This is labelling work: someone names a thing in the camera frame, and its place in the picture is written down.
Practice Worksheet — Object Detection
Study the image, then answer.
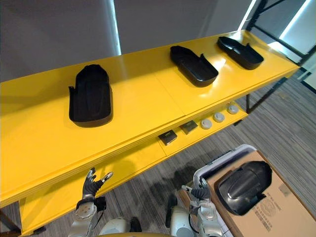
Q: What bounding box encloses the brown cardboard box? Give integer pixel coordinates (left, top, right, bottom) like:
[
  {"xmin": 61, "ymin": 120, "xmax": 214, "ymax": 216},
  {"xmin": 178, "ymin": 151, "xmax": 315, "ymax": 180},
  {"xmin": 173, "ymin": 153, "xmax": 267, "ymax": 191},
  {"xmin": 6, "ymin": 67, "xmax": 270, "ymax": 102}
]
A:
[{"xmin": 177, "ymin": 150, "xmax": 316, "ymax": 237}]

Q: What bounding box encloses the robot dark foot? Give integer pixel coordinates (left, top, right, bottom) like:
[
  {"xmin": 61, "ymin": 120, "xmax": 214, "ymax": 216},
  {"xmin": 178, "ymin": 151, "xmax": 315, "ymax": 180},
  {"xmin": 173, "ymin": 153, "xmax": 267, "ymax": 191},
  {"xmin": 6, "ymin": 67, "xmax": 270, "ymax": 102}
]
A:
[
  {"xmin": 129, "ymin": 216, "xmax": 143, "ymax": 233},
  {"xmin": 164, "ymin": 195, "xmax": 178, "ymax": 229}
]

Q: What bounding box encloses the black metal rack frame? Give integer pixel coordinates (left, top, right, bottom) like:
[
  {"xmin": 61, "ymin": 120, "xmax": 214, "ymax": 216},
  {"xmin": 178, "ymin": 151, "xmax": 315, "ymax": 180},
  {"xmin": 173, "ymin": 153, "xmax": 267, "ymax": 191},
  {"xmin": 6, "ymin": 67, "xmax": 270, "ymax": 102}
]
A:
[{"xmin": 234, "ymin": 0, "xmax": 316, "ymax": 126}]

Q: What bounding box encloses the robot silver left leg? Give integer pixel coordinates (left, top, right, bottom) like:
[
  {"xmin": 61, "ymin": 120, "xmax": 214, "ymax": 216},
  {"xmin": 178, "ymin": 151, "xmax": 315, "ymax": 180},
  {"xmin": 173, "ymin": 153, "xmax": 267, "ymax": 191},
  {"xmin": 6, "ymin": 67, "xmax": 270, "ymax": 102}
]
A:
[{"xmin": 98, "ymin": 217, "xmax": 131, "ymax": 236}]

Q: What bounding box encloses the black plastic housing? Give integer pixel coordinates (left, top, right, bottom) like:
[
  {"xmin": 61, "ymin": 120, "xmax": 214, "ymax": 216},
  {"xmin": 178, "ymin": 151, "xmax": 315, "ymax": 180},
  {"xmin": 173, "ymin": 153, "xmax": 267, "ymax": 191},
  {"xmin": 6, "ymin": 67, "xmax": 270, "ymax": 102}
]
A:
[
  {"xmin": 216, "ymin": 36, "xmax": 264, "ymax": 71},
  {"xmin": 169, "ymin": 45, "xmax": 219, "ymax": 88},
  {"xmin": 213, "ymin": 160, "xmax": 273, "ymax": 216},
  {"xmin": 68, "ymin": 64, "xmax": 114, "ymax": 128}
]

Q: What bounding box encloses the white plastic crate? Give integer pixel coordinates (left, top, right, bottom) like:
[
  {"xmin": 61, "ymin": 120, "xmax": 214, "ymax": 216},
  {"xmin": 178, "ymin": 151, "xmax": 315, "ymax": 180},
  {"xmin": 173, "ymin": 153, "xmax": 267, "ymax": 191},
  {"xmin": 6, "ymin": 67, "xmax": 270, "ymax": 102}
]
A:
[{"xmin": 192, "ymin": 144, "xmax": 257, "ymax": 193}]

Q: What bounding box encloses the robot silver right leg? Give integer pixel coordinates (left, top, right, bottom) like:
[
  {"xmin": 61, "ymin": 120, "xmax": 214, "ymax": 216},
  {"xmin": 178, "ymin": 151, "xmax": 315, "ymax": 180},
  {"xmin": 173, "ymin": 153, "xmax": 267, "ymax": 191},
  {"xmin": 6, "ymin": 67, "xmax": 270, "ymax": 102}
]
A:
[{"xmin": 169, "ymin": 206, "xmax": 196, "ymax": 237}]

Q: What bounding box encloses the robot silver leg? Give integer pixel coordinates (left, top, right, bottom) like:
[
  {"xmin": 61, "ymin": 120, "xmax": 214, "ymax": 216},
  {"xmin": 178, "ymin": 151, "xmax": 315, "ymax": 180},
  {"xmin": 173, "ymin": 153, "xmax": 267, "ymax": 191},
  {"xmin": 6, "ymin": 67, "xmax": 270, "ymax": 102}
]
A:
[
  {"xmin": 169, "ymin": 206, "xmax": 196, "ymax": 237},
  {"xmin": 98, "ymin": 217, "xmax": 131, "ymax": 236}
]

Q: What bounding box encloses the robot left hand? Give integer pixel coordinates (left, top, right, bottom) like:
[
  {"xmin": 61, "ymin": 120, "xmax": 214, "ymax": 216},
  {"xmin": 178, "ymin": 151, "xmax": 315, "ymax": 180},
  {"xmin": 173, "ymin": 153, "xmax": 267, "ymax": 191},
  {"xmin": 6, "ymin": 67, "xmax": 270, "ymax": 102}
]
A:
[{"xmin": 81, "ymin": 167, "xmax": 114, "ymax": 200}]

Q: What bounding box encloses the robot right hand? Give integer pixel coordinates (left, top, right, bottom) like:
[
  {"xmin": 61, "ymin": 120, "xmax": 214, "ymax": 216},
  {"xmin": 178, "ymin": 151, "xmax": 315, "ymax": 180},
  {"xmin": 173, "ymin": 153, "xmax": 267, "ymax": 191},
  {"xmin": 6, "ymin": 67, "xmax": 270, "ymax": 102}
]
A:
[{"xmin": 182, "ymin": 178, "xmax": 211, "ymax": 200}]

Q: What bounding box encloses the round white disc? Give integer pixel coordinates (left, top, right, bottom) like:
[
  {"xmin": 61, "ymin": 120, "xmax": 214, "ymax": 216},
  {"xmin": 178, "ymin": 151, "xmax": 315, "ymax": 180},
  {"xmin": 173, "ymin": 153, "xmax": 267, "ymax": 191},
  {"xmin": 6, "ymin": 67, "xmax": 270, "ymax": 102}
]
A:
[
  {"xmin": 199, "ymin": 118, "xmax": 213, "ymax": 130},
  {"xmin": 226, "ymin": 103, "xmax": 239, "ymax": 115},
  {"xmin": 212, "ymin": 112, "xmax": 226, "ymax": 123}
]

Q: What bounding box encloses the robot dark left foot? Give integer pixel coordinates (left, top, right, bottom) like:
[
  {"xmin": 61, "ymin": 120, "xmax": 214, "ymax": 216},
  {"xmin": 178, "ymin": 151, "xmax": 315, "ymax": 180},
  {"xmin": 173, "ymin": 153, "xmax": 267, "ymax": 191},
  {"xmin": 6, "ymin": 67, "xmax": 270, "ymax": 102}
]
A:
[{"xmin": 129, "ymin": 216, "xmax": 143, "ymax": 233}]

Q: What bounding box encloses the small dark box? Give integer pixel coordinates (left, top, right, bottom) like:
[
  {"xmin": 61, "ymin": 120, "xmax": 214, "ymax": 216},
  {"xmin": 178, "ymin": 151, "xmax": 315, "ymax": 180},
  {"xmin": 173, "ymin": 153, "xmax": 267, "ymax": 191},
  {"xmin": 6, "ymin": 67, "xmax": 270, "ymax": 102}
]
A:
[
  {"xmin": 158, "ymin": 130, "xmax": 178, "ymax": 146},
  {"xmin": 179, "ymin": 120, "xmax": 198, "ymax": 135}
]

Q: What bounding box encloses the robot dark right foot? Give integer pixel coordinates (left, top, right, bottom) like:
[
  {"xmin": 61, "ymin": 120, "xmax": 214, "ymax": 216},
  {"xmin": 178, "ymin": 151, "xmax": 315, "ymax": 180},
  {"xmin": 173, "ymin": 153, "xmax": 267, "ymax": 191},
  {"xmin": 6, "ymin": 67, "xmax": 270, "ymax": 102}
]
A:
[{"xmin": 164, "ymin": 195, "xmax": 178, "ymax": 229}]

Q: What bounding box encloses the yellow metal shelf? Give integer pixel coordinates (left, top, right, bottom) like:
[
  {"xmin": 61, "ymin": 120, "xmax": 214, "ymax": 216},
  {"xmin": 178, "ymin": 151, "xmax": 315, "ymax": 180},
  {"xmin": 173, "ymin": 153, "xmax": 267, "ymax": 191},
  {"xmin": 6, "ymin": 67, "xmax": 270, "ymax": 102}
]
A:
[{"xmin": 0, "ymin": 29, "xmax": 301, "ymax": 236}]

